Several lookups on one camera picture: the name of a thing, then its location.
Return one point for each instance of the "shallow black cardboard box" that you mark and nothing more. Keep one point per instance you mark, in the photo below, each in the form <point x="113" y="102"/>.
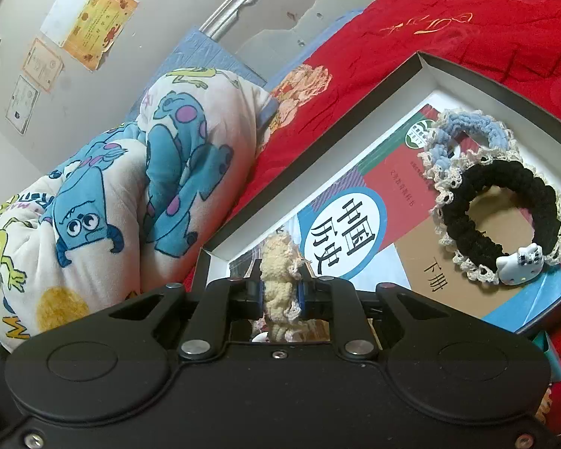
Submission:
<point x="495" y="82"/>

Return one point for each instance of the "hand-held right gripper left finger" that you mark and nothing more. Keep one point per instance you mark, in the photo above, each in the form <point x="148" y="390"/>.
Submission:
<point x="258" y="298"/>

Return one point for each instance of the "history textbook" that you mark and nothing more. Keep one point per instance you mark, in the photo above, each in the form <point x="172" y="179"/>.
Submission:
<point x="355" y="224"/>

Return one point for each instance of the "green binder clip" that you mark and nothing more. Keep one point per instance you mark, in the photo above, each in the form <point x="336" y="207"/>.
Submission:
<point x="554" y="355"/>

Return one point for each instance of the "white cartoon monster blanket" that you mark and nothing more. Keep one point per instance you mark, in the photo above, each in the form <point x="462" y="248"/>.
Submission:
<point x="121" y="224"/>

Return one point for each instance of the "large orange wall certificate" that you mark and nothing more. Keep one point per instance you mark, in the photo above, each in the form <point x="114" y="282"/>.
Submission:
<point x="98" y="23"/>

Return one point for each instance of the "white wall certificate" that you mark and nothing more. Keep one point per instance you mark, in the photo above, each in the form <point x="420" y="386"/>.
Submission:
<point x="23" y="100"/>

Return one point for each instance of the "black lace-trimmed scrunchie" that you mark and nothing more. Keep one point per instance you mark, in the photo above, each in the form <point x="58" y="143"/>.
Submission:
<point x="486" y="173"/>

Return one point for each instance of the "plain white wall paper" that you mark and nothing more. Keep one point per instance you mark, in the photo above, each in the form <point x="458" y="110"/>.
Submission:
<point x="58" y="14"/>

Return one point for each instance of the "cream fuzzy scrunchie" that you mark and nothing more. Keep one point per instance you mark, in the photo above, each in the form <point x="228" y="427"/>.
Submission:
<point x="278" y="285"/>

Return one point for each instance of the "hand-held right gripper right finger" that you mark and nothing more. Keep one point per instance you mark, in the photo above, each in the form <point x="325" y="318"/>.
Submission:
<point x="302" y="298"/>

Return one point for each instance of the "blue lace-trimmed scrunchie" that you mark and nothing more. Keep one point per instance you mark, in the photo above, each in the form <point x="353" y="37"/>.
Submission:
<point x="477" y="124"/>

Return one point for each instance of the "peach bordered wall certificate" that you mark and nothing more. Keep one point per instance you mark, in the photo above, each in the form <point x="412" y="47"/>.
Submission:
<point x="42" y="63"/>

